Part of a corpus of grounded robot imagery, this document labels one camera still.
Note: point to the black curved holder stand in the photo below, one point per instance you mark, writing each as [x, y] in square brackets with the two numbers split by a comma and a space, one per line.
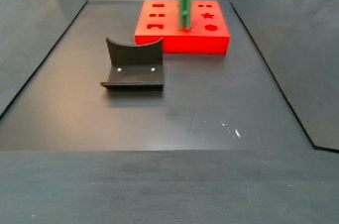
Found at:
[136, 65]

